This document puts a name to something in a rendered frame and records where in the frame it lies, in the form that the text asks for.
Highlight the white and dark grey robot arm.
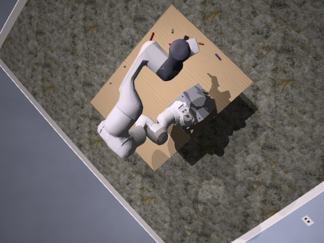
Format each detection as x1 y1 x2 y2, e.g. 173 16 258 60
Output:
97 38 200 158

